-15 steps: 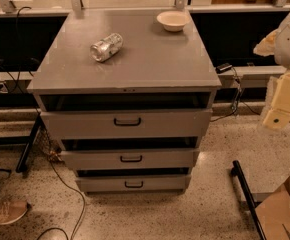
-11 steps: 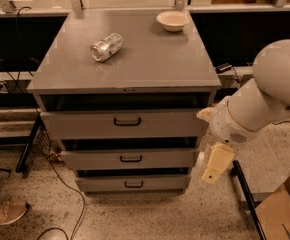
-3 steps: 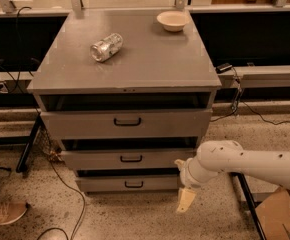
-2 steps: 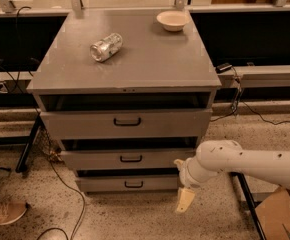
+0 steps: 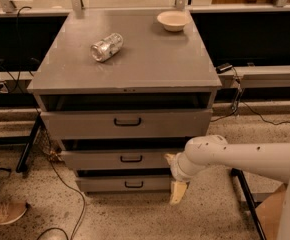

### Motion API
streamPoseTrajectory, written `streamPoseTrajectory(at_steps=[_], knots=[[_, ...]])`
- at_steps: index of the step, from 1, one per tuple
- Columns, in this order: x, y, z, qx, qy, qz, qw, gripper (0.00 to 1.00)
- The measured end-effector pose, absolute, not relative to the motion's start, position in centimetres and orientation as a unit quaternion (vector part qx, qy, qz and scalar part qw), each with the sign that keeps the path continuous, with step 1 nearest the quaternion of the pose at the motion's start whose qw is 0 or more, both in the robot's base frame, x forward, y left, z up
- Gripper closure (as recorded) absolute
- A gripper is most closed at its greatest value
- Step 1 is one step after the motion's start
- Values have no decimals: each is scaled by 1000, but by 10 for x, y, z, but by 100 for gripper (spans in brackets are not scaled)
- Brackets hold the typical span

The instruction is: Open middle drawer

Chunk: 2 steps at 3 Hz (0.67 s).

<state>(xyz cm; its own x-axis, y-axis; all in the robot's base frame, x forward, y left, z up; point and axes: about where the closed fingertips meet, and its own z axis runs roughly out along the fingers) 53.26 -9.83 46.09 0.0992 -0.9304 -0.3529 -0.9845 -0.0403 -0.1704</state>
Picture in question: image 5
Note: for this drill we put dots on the black table leg left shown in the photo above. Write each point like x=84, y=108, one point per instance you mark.
x=26, y=141

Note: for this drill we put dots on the grey bottom drawer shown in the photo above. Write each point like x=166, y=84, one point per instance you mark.
x=124, y=183

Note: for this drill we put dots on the crushed silver can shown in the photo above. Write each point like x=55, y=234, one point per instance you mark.
x=107, y=47

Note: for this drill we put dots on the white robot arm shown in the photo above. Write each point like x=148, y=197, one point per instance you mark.
x=270, y=160

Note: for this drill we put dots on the grey top drawer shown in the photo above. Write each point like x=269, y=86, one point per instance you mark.
x=127, y=124

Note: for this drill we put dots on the white paper bowl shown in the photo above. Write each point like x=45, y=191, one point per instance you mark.
x=173, y=21

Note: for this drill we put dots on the tan sneaker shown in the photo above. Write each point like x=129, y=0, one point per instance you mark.
x=10, y=212

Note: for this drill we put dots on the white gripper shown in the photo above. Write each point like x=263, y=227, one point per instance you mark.
x=176, y=170

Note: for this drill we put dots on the grey drawer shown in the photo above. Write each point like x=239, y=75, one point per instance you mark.
x=127, y=124
x=124, y=183
x=117, y=159

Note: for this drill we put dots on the cardboard box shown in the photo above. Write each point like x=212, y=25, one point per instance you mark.
x=269, y=212

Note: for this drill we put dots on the grey drawer cabinet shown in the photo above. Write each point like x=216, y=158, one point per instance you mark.
x=154, y=70

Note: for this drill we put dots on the small black device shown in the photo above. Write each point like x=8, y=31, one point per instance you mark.
x=223, y=68

